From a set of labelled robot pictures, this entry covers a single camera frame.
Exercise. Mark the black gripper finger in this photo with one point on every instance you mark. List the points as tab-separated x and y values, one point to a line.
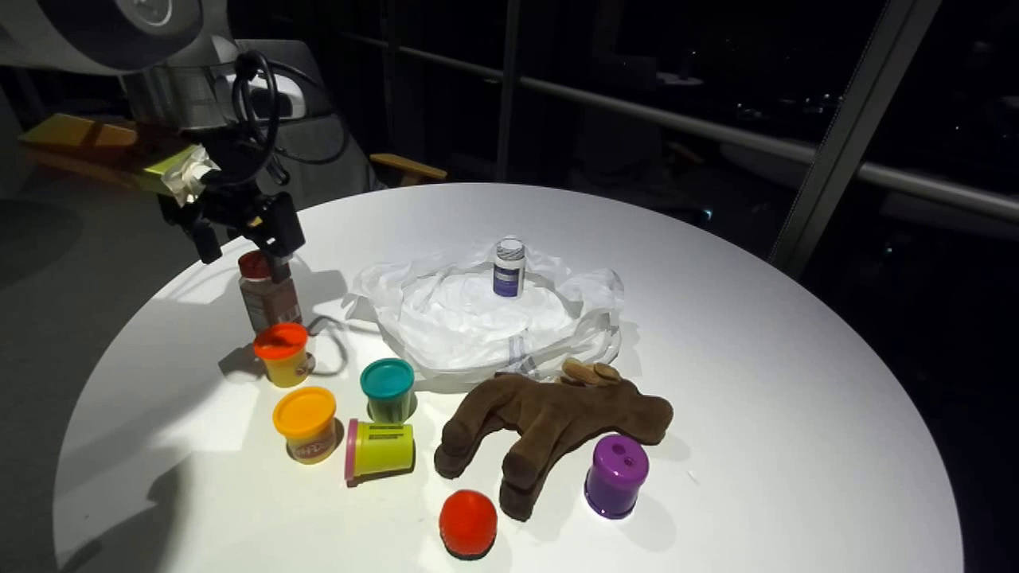
208	244
281	225

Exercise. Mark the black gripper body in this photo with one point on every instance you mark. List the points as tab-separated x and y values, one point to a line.
234	192

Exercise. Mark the spice jar red lid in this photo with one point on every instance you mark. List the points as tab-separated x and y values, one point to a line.
267	296

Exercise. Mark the yellow tub red-orange lid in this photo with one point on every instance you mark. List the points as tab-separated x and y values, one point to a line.
281	348

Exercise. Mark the green tub teal lid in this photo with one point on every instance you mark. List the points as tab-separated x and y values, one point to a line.
385	383

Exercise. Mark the yellow tub orange lid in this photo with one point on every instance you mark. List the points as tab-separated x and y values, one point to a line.
307	419

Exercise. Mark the small white pill bottle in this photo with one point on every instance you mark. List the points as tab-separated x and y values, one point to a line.
510	275

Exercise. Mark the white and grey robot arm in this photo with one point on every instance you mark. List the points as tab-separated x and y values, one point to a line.
106	25

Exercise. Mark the crumpled clear plastic bag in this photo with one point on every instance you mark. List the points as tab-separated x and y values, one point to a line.
384	310

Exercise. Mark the brown cardboard wrist box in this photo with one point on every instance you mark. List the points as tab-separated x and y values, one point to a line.
81	131

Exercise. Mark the brown plush moose toy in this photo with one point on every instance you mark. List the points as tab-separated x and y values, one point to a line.
557	419

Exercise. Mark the tub with red lid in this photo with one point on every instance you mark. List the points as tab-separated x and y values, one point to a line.
469	523

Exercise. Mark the purple tub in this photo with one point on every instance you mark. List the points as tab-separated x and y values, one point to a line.
619	472

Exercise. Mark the grey metal window railing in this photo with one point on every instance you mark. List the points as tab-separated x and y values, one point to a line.
720	128

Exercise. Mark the grey diagonal pillar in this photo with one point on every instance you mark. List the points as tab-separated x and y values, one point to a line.
847	128

